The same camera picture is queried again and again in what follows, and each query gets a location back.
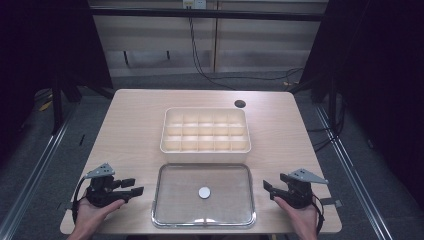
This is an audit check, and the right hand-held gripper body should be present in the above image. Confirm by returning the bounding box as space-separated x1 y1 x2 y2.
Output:
282 167 330 210

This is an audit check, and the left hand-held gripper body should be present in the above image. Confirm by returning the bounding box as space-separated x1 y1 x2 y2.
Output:
84 162 132 209

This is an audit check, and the person's left hand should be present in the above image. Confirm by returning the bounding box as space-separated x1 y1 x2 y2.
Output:
71 197 127 236

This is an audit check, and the person's right hand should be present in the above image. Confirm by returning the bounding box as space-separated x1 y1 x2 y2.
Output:
273 196 320 240

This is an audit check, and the clear plastic box lid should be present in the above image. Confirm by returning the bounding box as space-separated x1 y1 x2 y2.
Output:
151 162 257 230

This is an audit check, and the round white disc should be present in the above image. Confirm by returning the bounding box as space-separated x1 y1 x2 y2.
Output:
197 186 212 200

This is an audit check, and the white compartment storage box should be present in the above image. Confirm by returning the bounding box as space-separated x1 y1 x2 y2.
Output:
159 106 252 165

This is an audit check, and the black stand leg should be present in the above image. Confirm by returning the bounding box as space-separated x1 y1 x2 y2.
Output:
50 78 65 135

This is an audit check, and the yellow floor object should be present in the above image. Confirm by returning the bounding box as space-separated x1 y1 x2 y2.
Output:
37 100 53 113

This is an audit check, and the dark curtain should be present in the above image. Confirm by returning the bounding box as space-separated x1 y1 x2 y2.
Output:
287 0 424 211
0 0 114 164

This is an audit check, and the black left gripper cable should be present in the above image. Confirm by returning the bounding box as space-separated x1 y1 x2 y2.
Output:
70 177 89 224

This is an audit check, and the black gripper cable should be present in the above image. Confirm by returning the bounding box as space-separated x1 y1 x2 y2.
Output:
311 194 326 236
70 177 89 224

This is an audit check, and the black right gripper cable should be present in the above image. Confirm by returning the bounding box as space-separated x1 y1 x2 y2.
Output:
311 194 326 236

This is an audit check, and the grey strap tab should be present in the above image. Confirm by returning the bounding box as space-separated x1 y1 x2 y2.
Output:
319 197 344 208

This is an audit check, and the metal floor rail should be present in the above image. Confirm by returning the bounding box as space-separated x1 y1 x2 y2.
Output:
0 106 75 240
314 103 396 240

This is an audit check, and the bundle of black cables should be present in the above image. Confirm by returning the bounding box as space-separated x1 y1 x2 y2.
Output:
305 94 347 155

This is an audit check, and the long black floor cable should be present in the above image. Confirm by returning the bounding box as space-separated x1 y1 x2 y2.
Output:
187 16 305 92

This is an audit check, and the black horizontal frame bar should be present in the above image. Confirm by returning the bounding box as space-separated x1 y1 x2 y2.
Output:
89 7 325 23

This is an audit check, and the white wall socket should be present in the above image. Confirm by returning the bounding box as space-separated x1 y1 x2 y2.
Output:
181 0 208 11

